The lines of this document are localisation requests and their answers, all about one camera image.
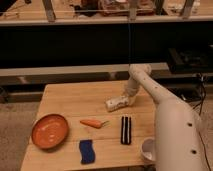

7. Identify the blue sponge cloth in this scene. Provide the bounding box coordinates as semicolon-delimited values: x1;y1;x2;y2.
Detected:
79;140;95;164

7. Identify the wooden table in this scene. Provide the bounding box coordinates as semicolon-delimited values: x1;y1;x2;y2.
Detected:
21;81;155;171

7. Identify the orange ceramic bowl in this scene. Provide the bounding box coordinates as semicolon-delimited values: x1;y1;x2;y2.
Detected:
31;114;69;149

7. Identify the black cable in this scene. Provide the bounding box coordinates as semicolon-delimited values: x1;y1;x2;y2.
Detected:
181;73;213;171

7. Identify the white cup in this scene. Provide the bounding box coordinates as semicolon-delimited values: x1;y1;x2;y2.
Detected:
141;137;156;162

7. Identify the orange toy carrot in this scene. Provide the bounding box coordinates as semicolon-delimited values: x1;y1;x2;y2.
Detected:
80;119;104;129

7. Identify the black white striped cloth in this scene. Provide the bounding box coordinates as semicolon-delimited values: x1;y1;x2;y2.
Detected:
120;116;132;145

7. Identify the white plastic bottle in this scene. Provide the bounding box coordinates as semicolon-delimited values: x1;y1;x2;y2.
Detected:
105;96;129;112

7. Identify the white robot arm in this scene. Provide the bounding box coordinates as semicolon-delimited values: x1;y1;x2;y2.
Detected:
126;64;210;171

